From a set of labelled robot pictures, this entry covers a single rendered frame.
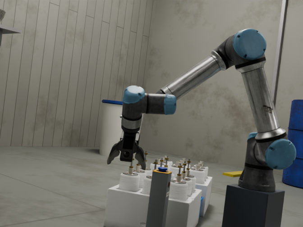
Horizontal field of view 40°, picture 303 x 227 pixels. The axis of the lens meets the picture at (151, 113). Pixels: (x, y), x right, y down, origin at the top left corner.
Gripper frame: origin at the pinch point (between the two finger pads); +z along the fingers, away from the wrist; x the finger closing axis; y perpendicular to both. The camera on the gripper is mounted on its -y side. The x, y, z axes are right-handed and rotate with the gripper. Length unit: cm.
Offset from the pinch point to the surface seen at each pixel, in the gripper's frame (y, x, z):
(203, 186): 53, -40, 50
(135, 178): 20.5, -2.9, 22.7
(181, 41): 424, -17, 119
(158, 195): 1.7, -14.8, 13.4
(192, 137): 335, -53, 217
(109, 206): 10.5, 6.9, 34.0
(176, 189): 14.7, -22.7, 20.2
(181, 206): 8.1, -25.6, 23.6
